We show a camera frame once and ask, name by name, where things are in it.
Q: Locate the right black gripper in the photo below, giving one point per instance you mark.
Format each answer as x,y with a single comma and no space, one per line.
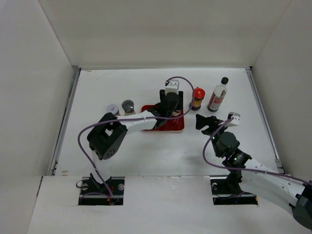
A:
212,121

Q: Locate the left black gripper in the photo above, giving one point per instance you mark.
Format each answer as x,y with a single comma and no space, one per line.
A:
179,105

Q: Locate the white-lid seasoning jar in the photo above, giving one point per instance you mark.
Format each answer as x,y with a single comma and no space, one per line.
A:
112,108

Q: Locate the black-cap white salt bottle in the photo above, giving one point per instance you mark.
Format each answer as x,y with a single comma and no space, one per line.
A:
176,113

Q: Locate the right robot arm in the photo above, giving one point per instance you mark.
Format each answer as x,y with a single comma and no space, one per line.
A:
290,193

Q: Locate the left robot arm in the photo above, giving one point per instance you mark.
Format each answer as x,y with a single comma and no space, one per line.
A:
105,140

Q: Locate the red lacquer tray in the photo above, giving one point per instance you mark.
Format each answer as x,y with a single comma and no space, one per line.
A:
173,126

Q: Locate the red-cap dark sauce bottle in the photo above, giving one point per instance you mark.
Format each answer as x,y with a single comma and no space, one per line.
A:
199,95

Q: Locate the tall vinegar bottle black cap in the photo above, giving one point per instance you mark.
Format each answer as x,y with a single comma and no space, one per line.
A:
218,95

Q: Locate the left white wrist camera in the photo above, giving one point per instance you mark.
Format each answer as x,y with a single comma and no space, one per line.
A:
172,86

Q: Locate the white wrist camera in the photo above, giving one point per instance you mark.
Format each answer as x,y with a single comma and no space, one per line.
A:
172,86
235,119

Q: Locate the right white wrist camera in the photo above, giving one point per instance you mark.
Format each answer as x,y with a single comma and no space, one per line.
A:
235,119

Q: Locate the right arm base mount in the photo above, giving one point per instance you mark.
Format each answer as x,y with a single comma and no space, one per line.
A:
226,190

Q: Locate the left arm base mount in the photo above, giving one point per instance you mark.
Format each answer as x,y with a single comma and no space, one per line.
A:
92,193

